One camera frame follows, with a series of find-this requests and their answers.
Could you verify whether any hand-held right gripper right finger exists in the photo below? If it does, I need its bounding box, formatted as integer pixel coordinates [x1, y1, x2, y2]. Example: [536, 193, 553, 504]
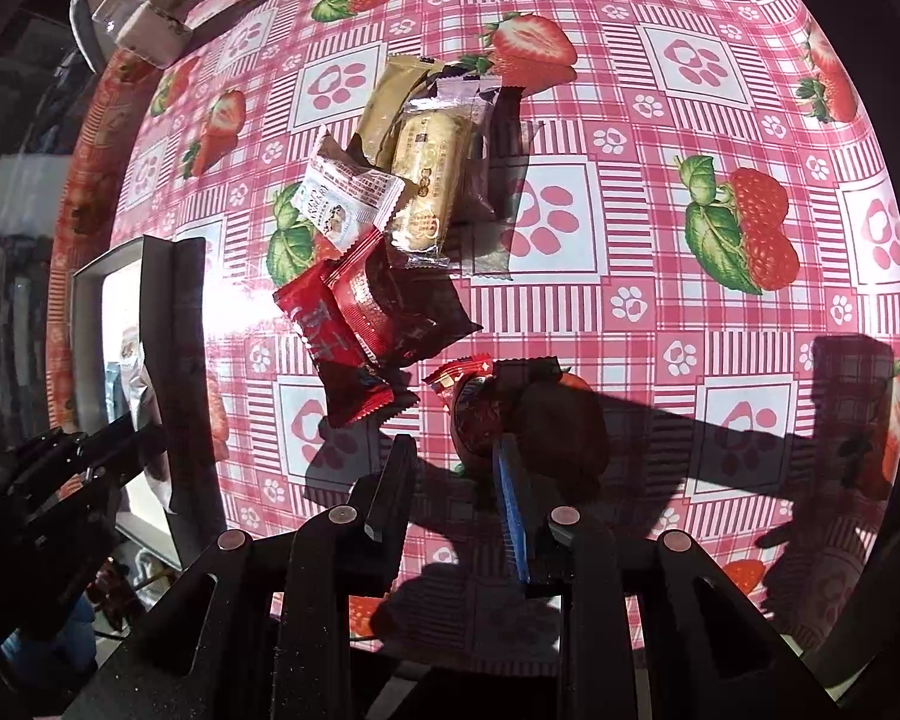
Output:
[493, 435, 845, 720]

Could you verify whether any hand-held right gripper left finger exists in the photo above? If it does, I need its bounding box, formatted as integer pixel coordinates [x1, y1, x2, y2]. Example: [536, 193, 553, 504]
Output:
[67, 433, 421, 720]

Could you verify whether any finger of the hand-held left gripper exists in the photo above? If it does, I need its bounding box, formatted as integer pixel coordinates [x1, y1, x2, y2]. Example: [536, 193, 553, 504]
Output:
[82, 424, 170, 492]
[64, 412, 142, 462]

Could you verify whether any small round red snack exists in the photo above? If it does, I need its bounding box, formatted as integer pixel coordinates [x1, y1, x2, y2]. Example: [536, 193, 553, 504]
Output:
[422, 355, 512, 467]

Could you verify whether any white cardboard box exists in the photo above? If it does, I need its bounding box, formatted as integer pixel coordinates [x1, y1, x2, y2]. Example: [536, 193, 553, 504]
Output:
[71, 235, 222, 571]

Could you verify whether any red snack packet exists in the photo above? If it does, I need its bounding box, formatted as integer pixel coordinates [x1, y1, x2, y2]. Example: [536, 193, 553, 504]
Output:
[322, 229, 455, 368]
[274, 266, 395, 428]

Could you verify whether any white snack packet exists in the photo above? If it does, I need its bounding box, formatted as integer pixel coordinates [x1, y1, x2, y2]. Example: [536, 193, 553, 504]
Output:
[298, 127, 407, 248]

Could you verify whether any clear biscuit packet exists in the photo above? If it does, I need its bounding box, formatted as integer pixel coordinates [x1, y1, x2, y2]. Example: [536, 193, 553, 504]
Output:
[386, 71, 490, 271]

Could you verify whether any gold snack packet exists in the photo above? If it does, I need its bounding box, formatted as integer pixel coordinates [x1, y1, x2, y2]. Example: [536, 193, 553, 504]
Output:
[354, 54, 445, 170]

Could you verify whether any dark snack packet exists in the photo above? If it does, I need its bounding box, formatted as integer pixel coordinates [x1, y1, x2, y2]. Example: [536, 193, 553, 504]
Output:
[454, 82, 526, 226]

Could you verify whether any white wrapped block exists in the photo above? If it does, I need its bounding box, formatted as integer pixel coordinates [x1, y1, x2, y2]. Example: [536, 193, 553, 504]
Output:
[111, 0, 194, 65]

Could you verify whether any strawberry print tablecloth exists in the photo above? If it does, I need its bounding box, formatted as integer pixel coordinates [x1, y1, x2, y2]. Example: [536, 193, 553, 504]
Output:
[45, 0, 900, 676]

